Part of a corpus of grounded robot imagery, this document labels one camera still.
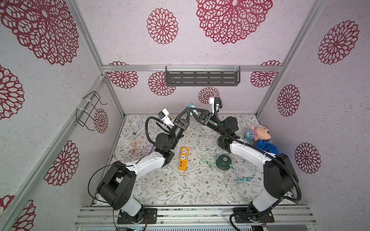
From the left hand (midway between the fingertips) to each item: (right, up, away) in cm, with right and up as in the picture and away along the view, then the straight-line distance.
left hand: (191, 109), depth 67 cm
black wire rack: (-55, +1, +9) cm, 56 cm away
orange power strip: (-4, -30, +24) cm, 38 cm away
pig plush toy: (+50, -12, +33) cm, 61 cm away
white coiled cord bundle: (-43, -8, +46) cm, 64 cm away
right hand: (-1, -1, -2) cm, 2 cm away
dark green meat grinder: (+19, -28, +16) cm, 38 cm away
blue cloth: (+52, -21, +28) cm, 62 cm away
